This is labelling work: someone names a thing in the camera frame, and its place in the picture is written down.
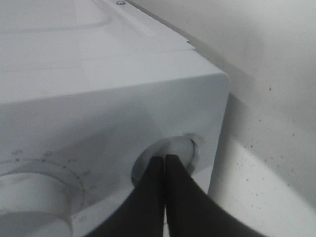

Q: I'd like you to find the white microwave knob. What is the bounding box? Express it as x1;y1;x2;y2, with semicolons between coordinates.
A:
0;173;73;237

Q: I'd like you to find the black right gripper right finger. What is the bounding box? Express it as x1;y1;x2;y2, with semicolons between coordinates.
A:
165;155;263;237

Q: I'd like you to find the round white door release button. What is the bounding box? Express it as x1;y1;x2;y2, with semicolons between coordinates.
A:
131;136;198;186

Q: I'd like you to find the white microwave oven body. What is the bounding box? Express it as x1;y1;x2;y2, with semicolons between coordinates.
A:
0;0;230;237

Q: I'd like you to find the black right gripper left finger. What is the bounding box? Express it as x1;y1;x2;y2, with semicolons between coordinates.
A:
91;157;165;237

